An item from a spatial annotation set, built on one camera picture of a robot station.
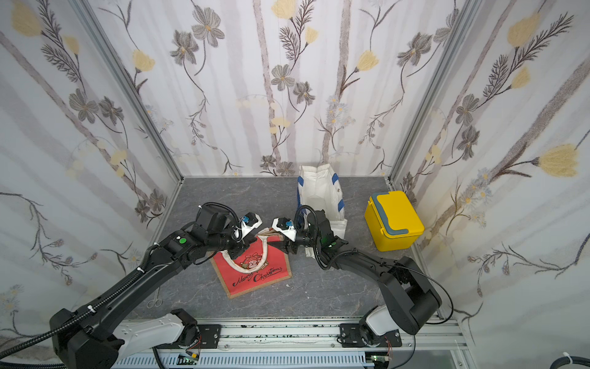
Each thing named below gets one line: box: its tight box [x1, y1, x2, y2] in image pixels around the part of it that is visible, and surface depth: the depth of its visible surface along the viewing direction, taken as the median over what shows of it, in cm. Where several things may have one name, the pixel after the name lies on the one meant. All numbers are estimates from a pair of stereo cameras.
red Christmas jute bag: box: [208, 228, 292, 300], surface depth 81 cm
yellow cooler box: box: [364, 190, 426, 253], surface depth 90 cm
